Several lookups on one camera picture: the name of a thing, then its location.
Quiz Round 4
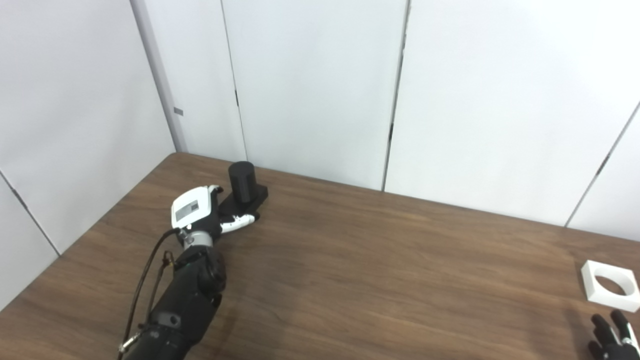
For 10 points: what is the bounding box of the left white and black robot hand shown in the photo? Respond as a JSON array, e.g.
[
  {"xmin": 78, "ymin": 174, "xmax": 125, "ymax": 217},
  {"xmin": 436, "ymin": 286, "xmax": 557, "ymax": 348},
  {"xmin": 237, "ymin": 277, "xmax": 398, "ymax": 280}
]
[{"xmin": 171, "ymin": 185, "xmax": 261, "ymax": 239}]

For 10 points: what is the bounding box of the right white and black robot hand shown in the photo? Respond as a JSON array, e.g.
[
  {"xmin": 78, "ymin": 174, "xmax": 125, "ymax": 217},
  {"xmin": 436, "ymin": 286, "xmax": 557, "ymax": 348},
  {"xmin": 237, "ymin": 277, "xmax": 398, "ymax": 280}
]
[{"xmin": 588, "ymin": 309, "xmax": 640, "ymax": 360}]

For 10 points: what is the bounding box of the black peg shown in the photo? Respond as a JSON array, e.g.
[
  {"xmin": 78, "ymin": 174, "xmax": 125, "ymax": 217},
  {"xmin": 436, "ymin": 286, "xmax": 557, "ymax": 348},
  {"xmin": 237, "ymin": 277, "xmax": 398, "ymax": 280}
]
[{"xmin": 218, "ymin": 161, "xmax": 269, "ymax": 217}]

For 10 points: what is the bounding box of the white square piece with hole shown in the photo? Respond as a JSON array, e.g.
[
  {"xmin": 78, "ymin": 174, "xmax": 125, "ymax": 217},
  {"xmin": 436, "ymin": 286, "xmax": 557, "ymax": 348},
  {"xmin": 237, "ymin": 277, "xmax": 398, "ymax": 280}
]
[{"xmin": 581, "ymin": 260, "xmax": 640, "ymax": 313}]

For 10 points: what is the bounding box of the left thick black wrist cable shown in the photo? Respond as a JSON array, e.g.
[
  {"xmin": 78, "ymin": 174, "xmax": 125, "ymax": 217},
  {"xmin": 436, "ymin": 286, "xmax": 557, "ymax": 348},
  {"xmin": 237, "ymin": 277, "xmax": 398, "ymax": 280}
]
[{"xmin": 117, "ymin": 228, "xmax": 182, "ymax": 360}]

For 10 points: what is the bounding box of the left thin wrist wire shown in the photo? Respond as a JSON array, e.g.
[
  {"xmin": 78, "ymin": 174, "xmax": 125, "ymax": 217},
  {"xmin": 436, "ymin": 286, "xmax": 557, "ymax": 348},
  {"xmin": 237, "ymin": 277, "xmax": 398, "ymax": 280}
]
[{"xmin": 146, "ymin": 251, "xmax": 176, "ymax": 323}]

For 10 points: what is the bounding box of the grey wall corner post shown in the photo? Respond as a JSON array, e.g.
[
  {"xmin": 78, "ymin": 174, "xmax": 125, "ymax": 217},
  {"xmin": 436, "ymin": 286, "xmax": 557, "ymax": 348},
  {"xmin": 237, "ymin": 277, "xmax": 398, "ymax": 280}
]
[{"xmin": 129, "ymin": 0, "xmax": 189, "ymax": 154}]

